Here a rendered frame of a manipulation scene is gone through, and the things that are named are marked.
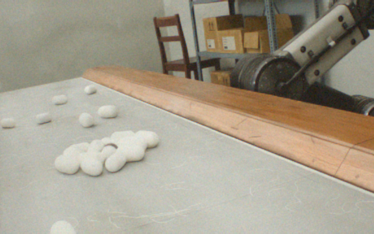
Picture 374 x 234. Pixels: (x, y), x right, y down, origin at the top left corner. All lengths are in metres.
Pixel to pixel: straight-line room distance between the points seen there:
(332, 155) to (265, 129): 0.12
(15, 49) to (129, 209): 4.65
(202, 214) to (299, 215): 0.08
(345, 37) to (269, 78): 0.21
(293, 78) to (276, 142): 0.42
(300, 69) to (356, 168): 0.54
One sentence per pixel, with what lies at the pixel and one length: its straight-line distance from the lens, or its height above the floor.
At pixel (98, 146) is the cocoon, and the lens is 0.56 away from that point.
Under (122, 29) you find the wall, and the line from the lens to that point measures 5.26.
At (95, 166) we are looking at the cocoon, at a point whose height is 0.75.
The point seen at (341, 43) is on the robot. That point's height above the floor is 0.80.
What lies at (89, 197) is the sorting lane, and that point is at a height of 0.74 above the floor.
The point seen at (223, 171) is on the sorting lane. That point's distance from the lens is 0.46.
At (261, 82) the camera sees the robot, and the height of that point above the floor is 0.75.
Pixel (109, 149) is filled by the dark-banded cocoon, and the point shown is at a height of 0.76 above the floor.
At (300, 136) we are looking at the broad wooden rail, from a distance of 0.48.
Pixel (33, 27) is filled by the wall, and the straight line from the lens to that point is 5.04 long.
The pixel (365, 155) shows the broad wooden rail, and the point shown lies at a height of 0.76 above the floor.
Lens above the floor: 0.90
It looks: 13 degrees down
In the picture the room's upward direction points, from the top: 8 degrees counter-clockwise
